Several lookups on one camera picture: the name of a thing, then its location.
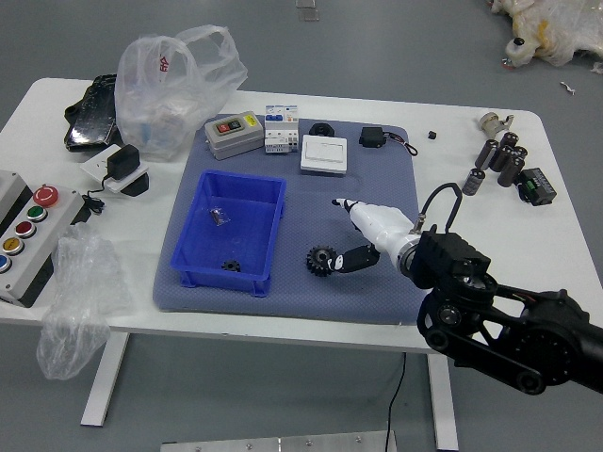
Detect crumpled clear plastic bag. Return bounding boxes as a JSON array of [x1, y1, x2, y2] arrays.
[[36, 221, 136, 381]]

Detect white table leg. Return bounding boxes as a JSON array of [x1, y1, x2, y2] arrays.
[[426, 352, 461, 451], [80, 331, 131, 428]]

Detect white circuit breaker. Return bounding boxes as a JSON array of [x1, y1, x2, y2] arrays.
[[262, 103, 302, 155]]

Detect black module with green terminals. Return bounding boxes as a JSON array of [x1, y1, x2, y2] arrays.
[[516, 167, 558, 207]]

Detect large translucent plastic bag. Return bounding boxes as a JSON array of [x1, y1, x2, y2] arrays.
[[114, 25, 250, 164]]

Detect small clear screw bag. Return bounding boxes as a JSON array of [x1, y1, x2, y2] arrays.
[[208, 202, 233, 227]]

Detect grey multi-button control box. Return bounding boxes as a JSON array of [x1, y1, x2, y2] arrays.
[[0, 169, 87, 310]]

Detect black plastic tray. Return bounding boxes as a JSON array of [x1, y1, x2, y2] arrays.
[[63, 73, 124, 152]]

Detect grey push-button switch box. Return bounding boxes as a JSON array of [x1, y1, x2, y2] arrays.
[[204, 111, 265, 162]]

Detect blue plastic box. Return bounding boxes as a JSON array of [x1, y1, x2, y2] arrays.
[[169, 169, 288, 298]]

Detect white socket plate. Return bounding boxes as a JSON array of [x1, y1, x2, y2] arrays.
[[79, 143, 151, 194]]

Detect white wall switch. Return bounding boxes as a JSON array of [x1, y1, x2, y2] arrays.
[[300, 134, 349, 176]]

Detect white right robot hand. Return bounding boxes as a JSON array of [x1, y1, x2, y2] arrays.
[[329, 198, 418, 276]]

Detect white grey connector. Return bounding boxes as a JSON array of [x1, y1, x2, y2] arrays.
[[478, 111, 514, 138]]

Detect black power adapter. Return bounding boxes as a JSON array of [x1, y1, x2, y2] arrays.
[[102, 144, 142, 183]]

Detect black cable under table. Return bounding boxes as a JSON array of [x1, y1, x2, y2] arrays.
[[384, 352, 407, 452]]

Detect small black module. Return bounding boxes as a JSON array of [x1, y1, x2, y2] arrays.
[[358, 125, 387, 149]]

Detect big black gear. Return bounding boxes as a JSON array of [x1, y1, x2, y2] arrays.
[[305, 244, 338, 282]]

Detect black adapter cord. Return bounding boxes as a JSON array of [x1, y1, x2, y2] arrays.
[[82, 176, 109, 216]]

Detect thin module wires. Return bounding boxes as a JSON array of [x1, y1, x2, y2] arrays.
[[383, 133, 419, 156]]

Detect blue-grey mat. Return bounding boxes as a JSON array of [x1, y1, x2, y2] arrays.
[[151, 115, 428, 326]]

